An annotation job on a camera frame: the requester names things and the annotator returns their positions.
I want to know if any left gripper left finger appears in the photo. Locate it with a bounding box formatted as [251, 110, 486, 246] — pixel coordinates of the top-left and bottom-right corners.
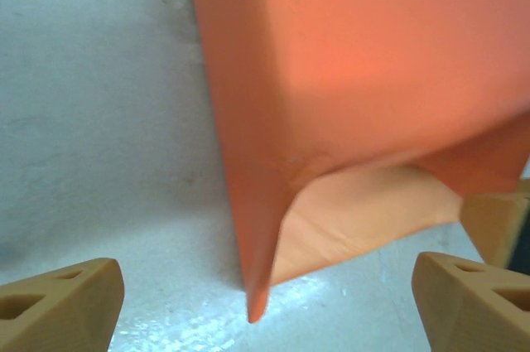
[0, 258, 125, 352]

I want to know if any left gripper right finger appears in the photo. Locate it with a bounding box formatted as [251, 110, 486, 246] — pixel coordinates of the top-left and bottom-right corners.
[411, 251, 530, 352]

